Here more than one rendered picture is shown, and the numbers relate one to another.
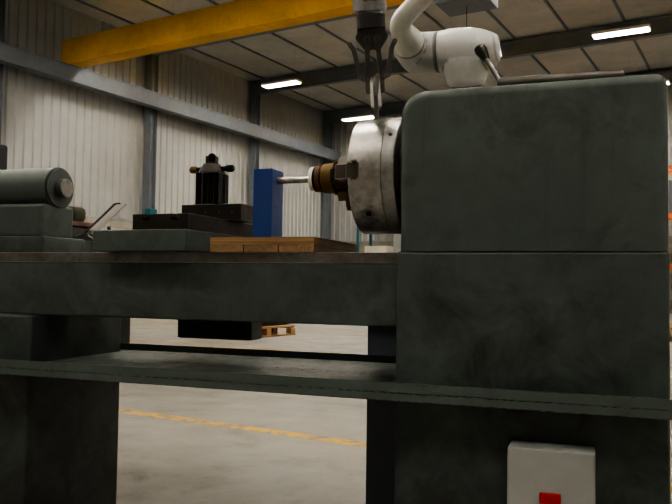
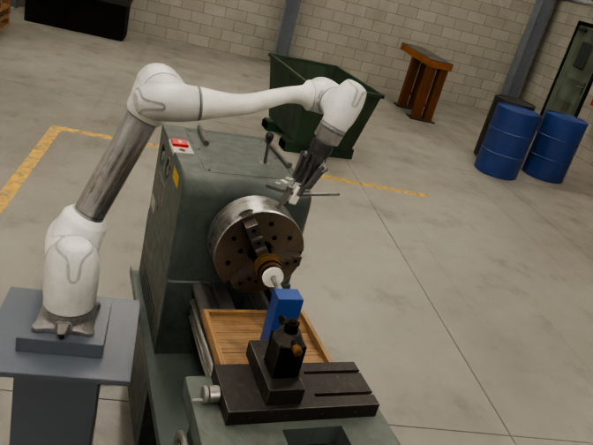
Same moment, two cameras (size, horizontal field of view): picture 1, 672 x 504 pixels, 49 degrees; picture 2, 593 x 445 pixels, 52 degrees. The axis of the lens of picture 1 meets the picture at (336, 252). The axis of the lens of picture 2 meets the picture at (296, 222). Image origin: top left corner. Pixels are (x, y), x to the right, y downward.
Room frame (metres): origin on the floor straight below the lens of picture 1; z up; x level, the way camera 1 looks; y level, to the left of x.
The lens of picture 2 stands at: (3.20, 1.28, 2.01)
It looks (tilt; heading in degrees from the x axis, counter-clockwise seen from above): 23 degrees down; 226
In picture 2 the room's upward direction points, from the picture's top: 15 degrees clockwise
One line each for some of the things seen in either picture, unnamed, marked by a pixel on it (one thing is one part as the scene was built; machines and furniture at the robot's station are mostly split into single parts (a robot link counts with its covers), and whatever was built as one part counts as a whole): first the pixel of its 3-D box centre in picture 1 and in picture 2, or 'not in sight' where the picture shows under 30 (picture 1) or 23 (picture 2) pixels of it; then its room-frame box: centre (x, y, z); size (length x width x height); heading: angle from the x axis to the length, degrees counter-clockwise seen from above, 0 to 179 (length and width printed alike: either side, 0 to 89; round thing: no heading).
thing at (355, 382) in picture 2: (199, 227); (295, 390); (2.19, 0.41, 0.95); 0.43 x 0.18 x 0.04; 161
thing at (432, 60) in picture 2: not in sight; (416, 80); (-5.38, -5.51, 0.50); 1.61 x 0.44 x 1.00; 60
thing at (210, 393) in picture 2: not in sight; (206, 394); (2.43, 0.33, 0.95); 0.07 x 0.04 x 0.04; 161
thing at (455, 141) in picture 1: (534, 180); (224, 200); (1.88, -0.51, 1.06); 0.59 x 0.48 x 0.39; 71
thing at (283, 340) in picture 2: (211, 169); (288, 335); (2.26, 0.39, 1.13); 0.08 x 0.08 x 0.03
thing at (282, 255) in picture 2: (345, 173); (287, 259); (1.93, -0.02, 1.08); 0.12 x 0.11 x 0.05; 161
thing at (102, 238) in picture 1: (188, 245); (289, 418); (2.23, 0.45, 0.89); 0.53 x 0.30 x 0.06; 161
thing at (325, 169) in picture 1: (331, 178); (268, 268); (2.04, 0.02, 1.08); 0.09 x 0.09 x 0.09; 71
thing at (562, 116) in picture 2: not in sight; (553, 147); (-5.06, -2.58, 0.44); 0.59 x 0.59 x 0.88
